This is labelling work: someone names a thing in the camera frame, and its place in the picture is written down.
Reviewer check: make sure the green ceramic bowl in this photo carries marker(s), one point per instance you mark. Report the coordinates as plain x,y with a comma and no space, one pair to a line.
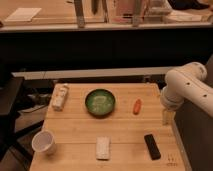
100,102

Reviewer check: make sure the orange toy carrot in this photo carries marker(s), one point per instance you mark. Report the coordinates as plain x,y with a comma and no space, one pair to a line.
137,106

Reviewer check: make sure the black eraser block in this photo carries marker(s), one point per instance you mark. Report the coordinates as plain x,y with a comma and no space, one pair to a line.
152,147

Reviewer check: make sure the black chair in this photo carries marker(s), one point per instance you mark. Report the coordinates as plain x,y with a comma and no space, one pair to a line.
13,99

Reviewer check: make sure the white sponge block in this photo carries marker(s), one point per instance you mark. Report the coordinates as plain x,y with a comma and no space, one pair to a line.
103,148

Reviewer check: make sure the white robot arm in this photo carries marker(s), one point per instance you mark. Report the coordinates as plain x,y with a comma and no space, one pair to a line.
186,82

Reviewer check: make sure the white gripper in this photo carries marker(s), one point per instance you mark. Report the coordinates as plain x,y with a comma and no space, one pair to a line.
167,116

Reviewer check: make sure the white paper sheet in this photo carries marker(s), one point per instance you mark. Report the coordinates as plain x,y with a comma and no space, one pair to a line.
23,15

